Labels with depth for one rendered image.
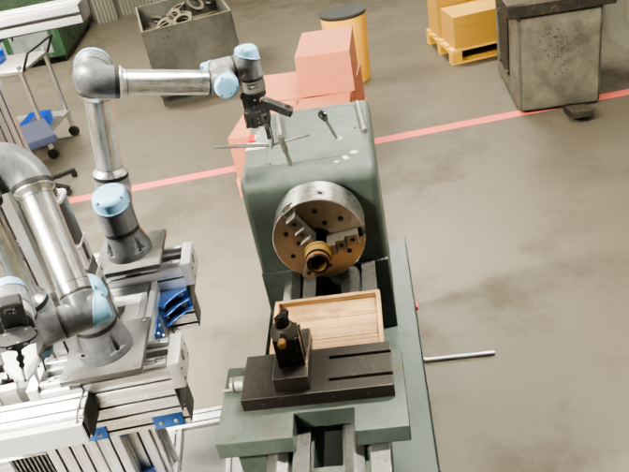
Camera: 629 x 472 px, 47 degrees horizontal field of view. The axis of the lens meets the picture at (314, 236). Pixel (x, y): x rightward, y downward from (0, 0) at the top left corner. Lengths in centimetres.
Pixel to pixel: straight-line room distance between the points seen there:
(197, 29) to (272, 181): 447
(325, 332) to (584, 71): 379
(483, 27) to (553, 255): 316
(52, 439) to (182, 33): 522
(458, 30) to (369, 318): 466
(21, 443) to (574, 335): 247
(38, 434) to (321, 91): 375
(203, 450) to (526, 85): 369
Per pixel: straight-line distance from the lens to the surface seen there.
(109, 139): 242
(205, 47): 693
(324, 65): 524
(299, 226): 235
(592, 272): 400
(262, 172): 254
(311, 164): 253
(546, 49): 555
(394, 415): 199
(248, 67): 238
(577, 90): 573
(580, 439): 317
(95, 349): 202
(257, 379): 211
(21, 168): 176
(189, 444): 309
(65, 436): 208
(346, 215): 237
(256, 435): 202
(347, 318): 237
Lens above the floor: 238
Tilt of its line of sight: 32 degrees down
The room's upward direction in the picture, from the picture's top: 12 degrees counter-clockwise
